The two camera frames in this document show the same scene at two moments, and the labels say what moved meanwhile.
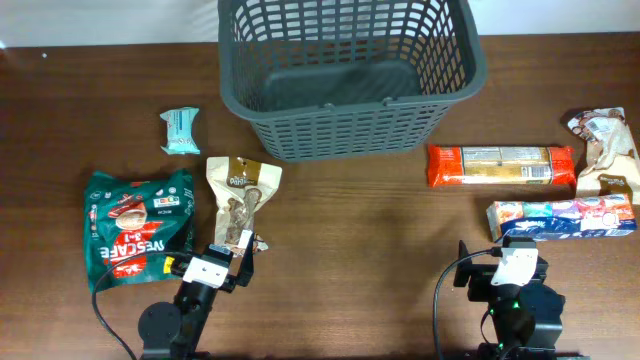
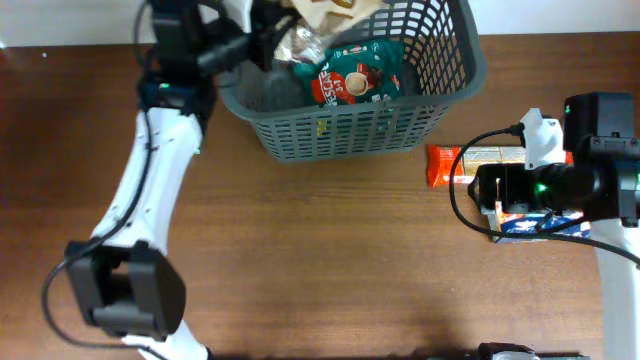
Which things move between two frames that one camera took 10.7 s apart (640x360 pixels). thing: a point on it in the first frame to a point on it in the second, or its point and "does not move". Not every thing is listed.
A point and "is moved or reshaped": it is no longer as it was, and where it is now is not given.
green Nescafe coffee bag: [126, 217] is moved or reshaped
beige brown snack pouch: [243, 185] to [302, 38]
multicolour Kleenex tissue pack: [547, 219] does not move
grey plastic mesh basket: [326, 80] does not move
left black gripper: [245, 270] to [266, 24]
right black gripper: [481, 276] to [510, 175]
